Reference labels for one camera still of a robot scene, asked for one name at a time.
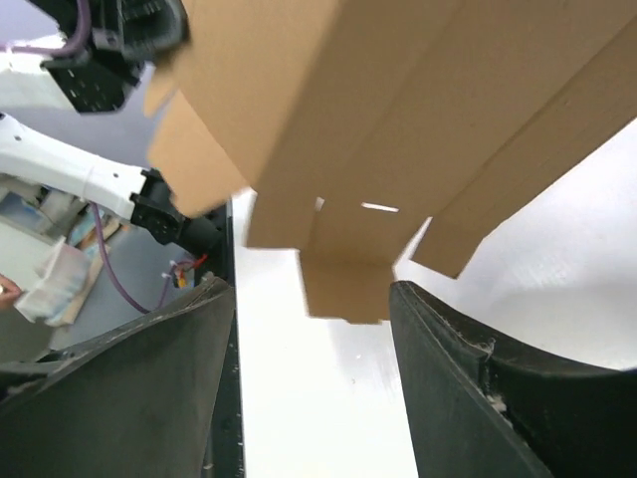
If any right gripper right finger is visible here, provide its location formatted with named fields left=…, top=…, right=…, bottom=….
left=389, top=281, right=636, bottom=477

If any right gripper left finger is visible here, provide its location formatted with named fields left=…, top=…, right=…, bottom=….
left=1, top=277, right=235, bottom=477

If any brown cardboard box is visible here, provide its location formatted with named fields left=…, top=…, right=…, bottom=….
left=144, top=1, right=636, bottom=323

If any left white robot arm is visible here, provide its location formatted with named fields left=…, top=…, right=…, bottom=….
left=1, top=1, right=231, bottom=259

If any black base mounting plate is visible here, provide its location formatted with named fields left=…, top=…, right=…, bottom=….
left=201, top=196, right=246, bottom=478

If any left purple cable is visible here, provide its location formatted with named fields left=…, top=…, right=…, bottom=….
left=0, top=0, right=210, bottom=315

